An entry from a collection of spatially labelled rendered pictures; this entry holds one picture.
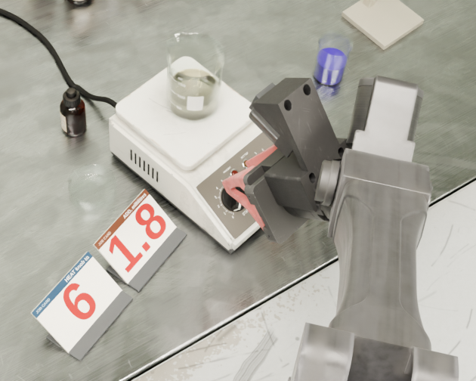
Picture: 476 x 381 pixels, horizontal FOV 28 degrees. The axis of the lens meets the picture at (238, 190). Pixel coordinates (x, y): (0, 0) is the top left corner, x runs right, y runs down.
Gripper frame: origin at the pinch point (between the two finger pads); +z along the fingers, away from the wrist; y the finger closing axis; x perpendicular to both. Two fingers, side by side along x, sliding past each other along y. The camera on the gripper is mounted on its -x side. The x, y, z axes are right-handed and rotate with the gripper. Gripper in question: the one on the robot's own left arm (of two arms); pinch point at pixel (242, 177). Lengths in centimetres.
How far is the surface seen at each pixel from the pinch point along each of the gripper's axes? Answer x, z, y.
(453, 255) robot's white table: 22.3, -5.6, -17.4
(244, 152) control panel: 2.1, 8.5, -6.7
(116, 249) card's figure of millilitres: 3.4, 12.3, 10.8
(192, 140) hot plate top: -2.3, 9.9, -2.2
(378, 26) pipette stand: 3.7, 15.6, -38.8
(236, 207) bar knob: 5.2, 5.6, -1.0
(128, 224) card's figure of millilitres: 2.1, 12.9, 7.9
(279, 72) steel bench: 1.6, 19.2, -23.3
